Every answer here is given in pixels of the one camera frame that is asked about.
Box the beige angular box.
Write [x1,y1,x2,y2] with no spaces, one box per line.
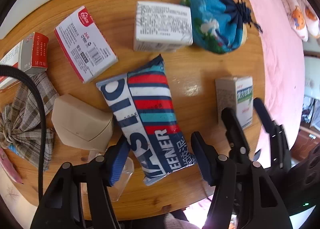
[52,94,113,152]

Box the green white medicine box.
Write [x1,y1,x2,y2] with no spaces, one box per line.
[215,76,253,129]

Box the striped tissue pack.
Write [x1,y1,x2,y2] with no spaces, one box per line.
[96,55,196,186]

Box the plaid fabric bow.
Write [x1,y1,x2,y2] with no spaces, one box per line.
[1,72,59,171]

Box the red white medicine box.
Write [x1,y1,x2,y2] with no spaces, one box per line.
[54,6,118,83]

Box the blue floral drawstring pouch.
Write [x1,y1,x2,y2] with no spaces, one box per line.
[180,0,263,55]

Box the white box with text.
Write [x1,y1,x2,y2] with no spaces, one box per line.
[133,1,193,52]

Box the clear plastic piece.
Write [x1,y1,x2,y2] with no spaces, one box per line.
[87,150,135,202]

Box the knit sleeve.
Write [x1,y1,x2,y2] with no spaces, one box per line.
[164,213,200,229]

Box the pink bedspread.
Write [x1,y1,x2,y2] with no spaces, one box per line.
[232,0,307,167]

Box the folded cartoon quilt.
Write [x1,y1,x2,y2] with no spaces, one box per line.
[281,0,319,42]

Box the red grey medicine box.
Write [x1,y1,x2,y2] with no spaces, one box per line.
[1,32,49,76]

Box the black cable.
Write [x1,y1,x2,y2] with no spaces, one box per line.
[0,65,48,202]

